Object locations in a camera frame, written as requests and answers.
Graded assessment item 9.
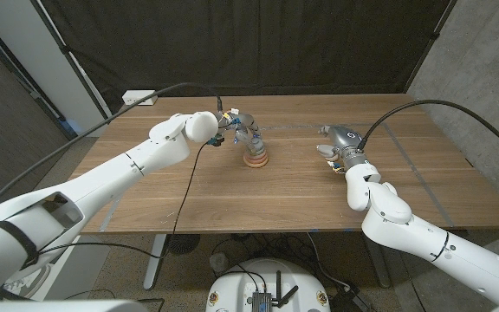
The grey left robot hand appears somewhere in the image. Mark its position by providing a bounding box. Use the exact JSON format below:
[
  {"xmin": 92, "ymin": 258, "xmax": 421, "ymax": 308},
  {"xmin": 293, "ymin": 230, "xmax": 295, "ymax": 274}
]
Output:
[{"xmin": 208, "ymin": 110, "xmax": 266, "ymax": 157}]

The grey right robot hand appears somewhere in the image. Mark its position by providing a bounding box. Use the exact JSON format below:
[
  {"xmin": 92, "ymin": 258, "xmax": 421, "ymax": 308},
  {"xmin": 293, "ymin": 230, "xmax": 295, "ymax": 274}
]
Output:
[{"xmin": 315, "ymin": 125, "xmax": 371, "ymax": 174}]

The black curtain backdrop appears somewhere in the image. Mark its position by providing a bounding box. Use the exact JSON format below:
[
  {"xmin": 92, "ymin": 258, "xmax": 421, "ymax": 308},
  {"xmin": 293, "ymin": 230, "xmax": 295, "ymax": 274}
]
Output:
[{"xmin": 39, "ymin": 0, "xmax": 455, "ymax": 117}]

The white power strip box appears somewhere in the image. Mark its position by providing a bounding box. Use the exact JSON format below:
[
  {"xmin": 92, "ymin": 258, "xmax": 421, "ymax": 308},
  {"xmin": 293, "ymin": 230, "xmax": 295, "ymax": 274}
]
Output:
[{"xmin": 121, "ymin": 89, "xmax": 159, "ymax": 106}]

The grey table leg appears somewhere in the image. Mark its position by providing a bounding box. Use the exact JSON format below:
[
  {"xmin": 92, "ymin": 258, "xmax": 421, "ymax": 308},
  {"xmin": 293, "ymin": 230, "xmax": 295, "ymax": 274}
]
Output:
[{"xmin": 361, "ymin": 231, "xmax": 392, "ymax": 289}]

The black backdrop stand pole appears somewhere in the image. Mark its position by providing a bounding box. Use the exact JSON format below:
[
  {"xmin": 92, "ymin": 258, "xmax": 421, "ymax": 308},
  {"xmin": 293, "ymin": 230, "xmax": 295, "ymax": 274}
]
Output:
[
  {"xmin": 29, "ymin": 0, "xmax": 114, "ymax": 125},
  {"xmin": 403, "ymin": 0, "xmax": 458, "ymax": 94}
]

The round black floor fan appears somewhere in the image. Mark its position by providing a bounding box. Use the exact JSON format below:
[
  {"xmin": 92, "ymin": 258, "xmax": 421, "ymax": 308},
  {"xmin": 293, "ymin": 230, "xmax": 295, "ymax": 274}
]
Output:
[{"xmin": 165, "ymin": 233, "xmax": 201, "ymax": 256}]

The round grey floor object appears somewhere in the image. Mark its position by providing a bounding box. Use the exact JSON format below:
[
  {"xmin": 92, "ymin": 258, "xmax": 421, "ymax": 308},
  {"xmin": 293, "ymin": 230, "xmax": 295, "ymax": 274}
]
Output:
[{"xmin": 209, "ymin": 251, "xmax": 230, "ymax": 273}]

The black power brick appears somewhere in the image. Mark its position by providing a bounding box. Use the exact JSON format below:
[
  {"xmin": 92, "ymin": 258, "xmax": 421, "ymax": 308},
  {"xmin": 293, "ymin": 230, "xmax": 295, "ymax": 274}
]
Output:
[{"xmin": 331, "ymin": 285, "xmax": 374, "ymax": 312}]

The white robot torso base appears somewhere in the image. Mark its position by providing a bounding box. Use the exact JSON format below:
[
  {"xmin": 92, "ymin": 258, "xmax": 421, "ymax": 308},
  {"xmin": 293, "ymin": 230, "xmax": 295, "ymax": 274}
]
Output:
[{"xmin": 205, "ymin": 258, "xmax": 332, "ymax": 312}]

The white table leg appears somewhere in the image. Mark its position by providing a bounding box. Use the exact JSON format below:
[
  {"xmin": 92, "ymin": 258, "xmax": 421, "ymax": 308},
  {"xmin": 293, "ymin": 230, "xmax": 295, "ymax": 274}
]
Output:
[{"xmin": 143, "ymin": 233, "xmax": 168, "ymax": 291}]

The grey radio module with antennas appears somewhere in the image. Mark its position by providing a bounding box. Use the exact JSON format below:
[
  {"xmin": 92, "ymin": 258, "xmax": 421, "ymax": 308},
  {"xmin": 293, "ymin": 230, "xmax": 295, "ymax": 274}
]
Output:
[{"xmin": 251, "ymin": 270, "xmax": 300, "ymax": 312}]

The white robot chest cover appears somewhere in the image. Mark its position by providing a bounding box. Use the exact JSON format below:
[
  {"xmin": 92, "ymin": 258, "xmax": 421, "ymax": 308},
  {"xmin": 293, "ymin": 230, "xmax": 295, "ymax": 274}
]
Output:
[{"xmin": 0, "ymin": 299, "xmax": 147, "ymax": 312}]

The white grey sneaker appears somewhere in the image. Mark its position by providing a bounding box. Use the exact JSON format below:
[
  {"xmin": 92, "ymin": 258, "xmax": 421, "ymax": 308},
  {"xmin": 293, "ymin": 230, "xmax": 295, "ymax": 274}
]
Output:
[{"xmin": 0, "ymin": 263, "xmax": 51, "ymax": 302}]

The large orange toy ring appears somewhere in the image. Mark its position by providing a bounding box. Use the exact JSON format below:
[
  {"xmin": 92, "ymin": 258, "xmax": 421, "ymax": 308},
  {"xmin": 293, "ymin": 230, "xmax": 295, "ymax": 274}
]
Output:
[{"xmin": 243, "ymin": 159, "xmax": 270, "ymax": 171}]

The thin black left wrist cable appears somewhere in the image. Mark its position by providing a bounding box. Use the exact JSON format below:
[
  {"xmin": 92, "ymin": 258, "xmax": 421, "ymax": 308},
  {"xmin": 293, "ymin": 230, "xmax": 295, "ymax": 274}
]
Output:
[{"xmin": 39, "ymin": 141, "xmax": 210, "ymax": 260}]

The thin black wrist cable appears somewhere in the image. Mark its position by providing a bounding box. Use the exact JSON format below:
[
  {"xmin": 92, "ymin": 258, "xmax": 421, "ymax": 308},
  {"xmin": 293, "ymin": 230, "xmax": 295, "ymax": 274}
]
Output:
[
  {"xmin": 399, "ymin": 263, "xmax": 424, "ymax": 312},
  {"xmin": 39, "ymin": 141, "xmax": 210, "ymax": 260}
]

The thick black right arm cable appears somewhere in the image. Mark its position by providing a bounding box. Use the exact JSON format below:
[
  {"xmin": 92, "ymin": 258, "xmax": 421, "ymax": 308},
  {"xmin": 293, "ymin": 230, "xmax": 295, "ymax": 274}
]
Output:
[{"xmin": 357, "ymin": 99, "xmax": 499, "ymax": 160}]

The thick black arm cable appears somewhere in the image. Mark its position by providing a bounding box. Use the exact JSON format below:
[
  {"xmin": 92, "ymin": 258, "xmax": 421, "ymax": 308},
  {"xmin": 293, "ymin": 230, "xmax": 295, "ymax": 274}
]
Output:
[
  {"xmin": 357, "ymin": 99, "xmax": 499, "ymax": 160},
  {"xmin": 0, "ymin": 81, "xmax": 224, "ymax": 213}
]

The black floor cable tangle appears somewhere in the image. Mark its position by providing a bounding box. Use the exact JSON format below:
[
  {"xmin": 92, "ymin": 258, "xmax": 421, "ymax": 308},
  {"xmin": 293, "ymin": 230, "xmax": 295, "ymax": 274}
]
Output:
[{"xmin": 210, "ymin": 233, "xmax": 320, "ymax": 263}]

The light grey floor cable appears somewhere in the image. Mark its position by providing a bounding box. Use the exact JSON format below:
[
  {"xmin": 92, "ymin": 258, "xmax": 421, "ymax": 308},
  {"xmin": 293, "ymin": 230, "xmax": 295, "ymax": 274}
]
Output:
[{"xmin": 307, "ymin": 233, "xmax": 351, "ymax": 290}]

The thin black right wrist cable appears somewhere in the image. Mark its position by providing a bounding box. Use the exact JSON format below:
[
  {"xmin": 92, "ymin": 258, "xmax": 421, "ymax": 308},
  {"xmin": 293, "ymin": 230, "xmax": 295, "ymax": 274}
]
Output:
[{"xmin": 399, "ymin": 263, "xmax": 424, "ymax": 312}]

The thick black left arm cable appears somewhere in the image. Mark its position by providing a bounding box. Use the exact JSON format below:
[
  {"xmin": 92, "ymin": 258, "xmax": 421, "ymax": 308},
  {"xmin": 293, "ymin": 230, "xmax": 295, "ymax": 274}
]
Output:
[{"xmin": 0, "ymin": 81, "xmax": 224, "ymax": 213}]

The black metal frame bar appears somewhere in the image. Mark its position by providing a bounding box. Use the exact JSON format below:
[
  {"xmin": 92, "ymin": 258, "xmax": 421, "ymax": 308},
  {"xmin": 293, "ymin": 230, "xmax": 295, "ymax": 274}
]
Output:
[{"xmin": 0, "ymin": 16, "xmax": 78, "ymax": 142}]

